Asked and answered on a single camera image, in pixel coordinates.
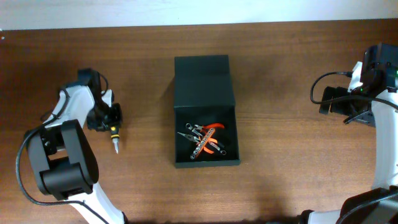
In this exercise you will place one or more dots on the yellow black screwdriver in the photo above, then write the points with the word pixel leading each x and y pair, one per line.
pixel 115 137

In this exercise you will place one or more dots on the chrome double ring wrench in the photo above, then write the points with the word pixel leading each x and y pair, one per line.
pixel 196 133

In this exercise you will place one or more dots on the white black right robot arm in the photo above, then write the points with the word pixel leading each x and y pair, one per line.
pixel 379 205

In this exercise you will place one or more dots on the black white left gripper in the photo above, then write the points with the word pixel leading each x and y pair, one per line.
pixel 114 120

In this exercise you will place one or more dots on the small orange-handled cutting pliers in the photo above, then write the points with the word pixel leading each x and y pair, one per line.
pixel 205 129

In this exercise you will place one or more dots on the black gift box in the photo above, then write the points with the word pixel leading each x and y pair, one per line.
pixel 204 95

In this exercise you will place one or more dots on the black orange long-nose pliers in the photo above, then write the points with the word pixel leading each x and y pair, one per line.
pixel 221 151

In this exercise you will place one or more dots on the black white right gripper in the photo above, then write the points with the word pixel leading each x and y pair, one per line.
pixel 336 107

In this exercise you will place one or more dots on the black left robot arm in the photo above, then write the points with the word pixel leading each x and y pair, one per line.
pixel 60 155

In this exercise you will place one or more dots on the orange socket bit rail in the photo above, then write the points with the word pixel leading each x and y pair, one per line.
pixel 202 143

